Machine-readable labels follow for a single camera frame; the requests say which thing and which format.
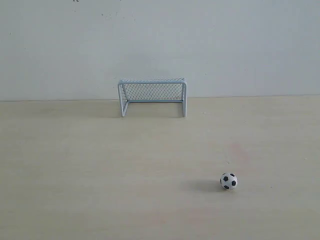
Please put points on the black and white mini football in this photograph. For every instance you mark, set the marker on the black and white mini football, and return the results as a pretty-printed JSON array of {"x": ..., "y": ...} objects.
[{"x": 228, "y": 181}]

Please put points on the small white toy goal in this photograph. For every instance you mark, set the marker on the small white toy goal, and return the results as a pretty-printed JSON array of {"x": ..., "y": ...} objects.
[{"x": 169, "y": 90}]

